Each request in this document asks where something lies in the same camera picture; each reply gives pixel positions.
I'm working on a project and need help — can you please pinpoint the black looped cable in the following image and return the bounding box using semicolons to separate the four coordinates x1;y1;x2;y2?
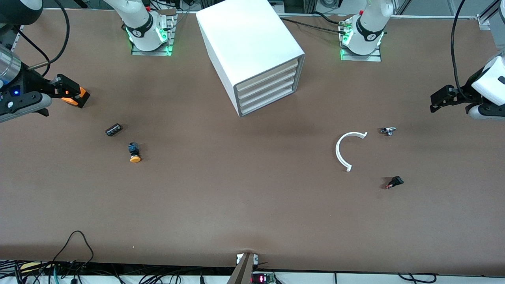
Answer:
52;230;94;263

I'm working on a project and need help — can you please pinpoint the orange box with black base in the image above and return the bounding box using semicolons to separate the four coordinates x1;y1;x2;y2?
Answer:
61;86;91;109

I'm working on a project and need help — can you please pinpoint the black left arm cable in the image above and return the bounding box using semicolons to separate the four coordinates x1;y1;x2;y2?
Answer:
451;0;471;100

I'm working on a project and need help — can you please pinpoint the white plastic half ring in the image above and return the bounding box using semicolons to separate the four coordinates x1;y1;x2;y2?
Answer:
335;131;368;173

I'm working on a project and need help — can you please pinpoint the aluminium frame profile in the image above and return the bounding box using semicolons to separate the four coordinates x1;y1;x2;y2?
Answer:
8;30;22;54
477;0;505;31

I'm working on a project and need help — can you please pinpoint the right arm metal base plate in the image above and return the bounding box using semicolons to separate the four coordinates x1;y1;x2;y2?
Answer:
131;16;177;56

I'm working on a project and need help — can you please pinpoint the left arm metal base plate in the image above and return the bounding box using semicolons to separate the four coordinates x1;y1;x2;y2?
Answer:
340;22;382;62

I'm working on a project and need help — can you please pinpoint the small device with red display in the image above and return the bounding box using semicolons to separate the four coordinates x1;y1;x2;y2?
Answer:
251;272;277;284

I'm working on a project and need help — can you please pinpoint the black cable on table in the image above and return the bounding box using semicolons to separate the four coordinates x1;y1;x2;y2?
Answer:
279;11;350;35

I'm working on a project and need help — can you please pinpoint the yellow push button switch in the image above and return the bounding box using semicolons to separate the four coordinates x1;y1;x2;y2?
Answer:
127;142;142;163

